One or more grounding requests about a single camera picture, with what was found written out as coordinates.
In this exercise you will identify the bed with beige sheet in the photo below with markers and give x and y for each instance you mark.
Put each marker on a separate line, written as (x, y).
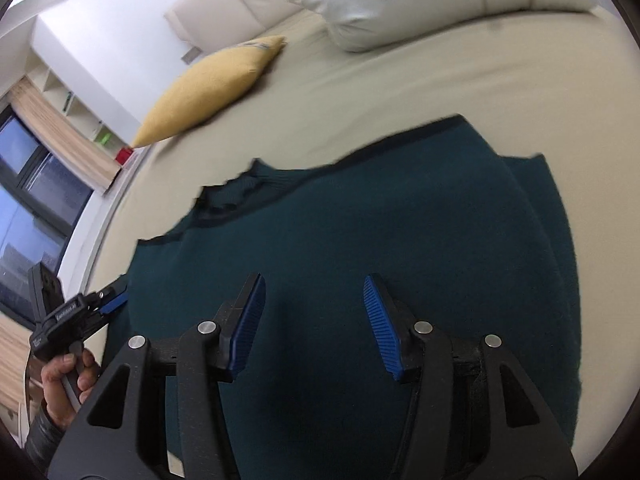
(425, 75)

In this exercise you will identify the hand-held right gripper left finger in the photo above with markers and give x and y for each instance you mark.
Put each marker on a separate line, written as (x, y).
(245, 325)

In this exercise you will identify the white shelf unit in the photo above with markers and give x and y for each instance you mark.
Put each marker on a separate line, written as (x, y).
(75, 105)

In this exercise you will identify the red box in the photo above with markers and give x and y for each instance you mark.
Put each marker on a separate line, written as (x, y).
(124, 156)

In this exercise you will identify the cream leather headboard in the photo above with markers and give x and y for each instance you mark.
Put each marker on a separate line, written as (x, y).
(225, 0)

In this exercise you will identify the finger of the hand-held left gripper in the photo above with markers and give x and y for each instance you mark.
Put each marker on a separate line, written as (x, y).
(114, 304)
(112, 289)

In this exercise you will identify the green plastic item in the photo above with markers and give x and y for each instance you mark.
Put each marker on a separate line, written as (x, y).
(105, 137)

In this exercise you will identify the beige curtain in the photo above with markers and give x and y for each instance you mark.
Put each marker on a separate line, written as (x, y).
(65, 135)

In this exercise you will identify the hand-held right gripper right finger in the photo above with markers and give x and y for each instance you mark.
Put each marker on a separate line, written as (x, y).
(382, 330)

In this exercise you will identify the dark green sweater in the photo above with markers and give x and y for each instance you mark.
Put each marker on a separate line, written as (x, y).
(400, 220)

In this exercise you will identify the grey wall switch plate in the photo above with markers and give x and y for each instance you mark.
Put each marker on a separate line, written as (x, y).
(191, 56)

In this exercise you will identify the white window bench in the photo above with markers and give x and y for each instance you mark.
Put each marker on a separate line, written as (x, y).
(107, 210)

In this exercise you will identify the person's left forearm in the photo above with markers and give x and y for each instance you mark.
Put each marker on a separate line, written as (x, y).
(47, 435)

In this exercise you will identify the yellow pillow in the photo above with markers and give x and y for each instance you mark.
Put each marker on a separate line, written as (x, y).
(205, 92)

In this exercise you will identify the black framed window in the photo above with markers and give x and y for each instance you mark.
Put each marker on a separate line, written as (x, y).
(35, 195)

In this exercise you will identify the person's left hand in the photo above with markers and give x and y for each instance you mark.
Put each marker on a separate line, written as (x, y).
(65, 385)

